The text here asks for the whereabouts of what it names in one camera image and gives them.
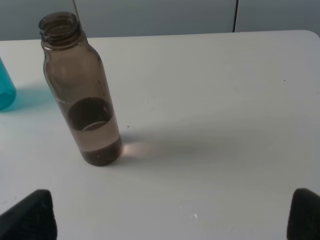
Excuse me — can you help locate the teal transparent plastic cup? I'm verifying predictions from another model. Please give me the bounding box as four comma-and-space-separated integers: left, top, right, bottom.
0, 59, 17, 110

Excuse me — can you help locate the brown transparent plastic bottle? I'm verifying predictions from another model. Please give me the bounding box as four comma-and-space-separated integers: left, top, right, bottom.
38, 12, 123, 167

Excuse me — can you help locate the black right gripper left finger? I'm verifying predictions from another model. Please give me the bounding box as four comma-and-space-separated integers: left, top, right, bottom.
0, 189, 58, 240

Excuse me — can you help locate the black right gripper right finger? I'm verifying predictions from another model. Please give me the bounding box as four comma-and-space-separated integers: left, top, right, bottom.
286, 188, 320, 240

